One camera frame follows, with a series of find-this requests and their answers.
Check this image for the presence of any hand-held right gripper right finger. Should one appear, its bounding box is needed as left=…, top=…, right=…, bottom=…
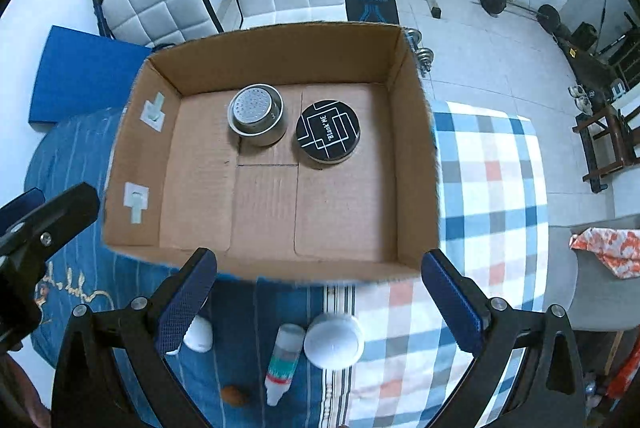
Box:
left=421, top=248, right=587, bottom=428

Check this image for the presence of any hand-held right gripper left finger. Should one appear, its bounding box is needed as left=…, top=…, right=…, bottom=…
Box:
left=52, top=247, right=219, bottom=428

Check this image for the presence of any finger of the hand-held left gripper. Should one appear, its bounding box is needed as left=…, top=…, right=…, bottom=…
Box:
left=0, top=182, right=101, bottom=270
left=0, top=187, right=47, bottom=224

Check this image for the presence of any brown cardboard box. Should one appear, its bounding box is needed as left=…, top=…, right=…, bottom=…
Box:
left=101, top=21, right=442, bottom=285

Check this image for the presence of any person's left forearm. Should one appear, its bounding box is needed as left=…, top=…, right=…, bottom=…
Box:
left=0, top=352, right=52, bottom=428

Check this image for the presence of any small white rounded object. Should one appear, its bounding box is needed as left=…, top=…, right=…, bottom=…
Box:
left=167, top=315, right=213, bottom=357

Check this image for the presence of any blue striped blanket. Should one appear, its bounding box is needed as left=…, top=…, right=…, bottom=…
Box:
left=22, top=106, right=357, bottom=428

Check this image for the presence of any small brown nut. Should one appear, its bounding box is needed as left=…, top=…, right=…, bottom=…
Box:
left=221, top=385, right=250, bottom=409

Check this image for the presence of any small clear dropper bottle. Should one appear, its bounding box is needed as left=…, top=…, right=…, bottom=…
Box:
left=265, top=324, right=307, bottom=407

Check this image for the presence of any checkered blanket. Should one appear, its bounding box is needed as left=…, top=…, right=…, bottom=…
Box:
left=324, top=101, right=551, bottom=428

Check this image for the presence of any white round jar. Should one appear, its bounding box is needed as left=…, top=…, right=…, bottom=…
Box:
left=303, top=312, right=365, bottom=370

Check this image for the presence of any grey armchair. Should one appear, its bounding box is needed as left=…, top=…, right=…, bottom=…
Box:
left=549, top=221, right=640, bottom=335

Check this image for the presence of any blue foam mat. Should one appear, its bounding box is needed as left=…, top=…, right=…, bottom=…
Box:
left=28, top=25, right=154, bottom=132

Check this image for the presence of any orange floral cloth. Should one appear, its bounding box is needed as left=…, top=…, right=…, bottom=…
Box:
left=570, top=227, right=640, bottom=280

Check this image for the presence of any steel perforated filter basket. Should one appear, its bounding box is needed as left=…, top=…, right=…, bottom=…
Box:
left=227, top=83, right=289, bottom=148

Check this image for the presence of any black round tin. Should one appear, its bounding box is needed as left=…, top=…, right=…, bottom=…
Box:
left=295, top=100, right=362, bottom=167

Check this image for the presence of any dark wooden chair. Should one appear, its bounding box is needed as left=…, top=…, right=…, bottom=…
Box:
left=572, top=101, right=640, bottom=195

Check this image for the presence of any white quilted chair left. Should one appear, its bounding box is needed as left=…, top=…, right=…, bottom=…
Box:
left=90, top=0, right=226, bottom=52

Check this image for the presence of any chrome dumbbell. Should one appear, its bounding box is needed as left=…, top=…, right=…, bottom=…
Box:
left=404, top=27, right=435, bottom=78

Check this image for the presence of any black exercise bench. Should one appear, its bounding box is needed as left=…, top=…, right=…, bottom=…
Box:
left=552, top=11, right=640, bottom=109

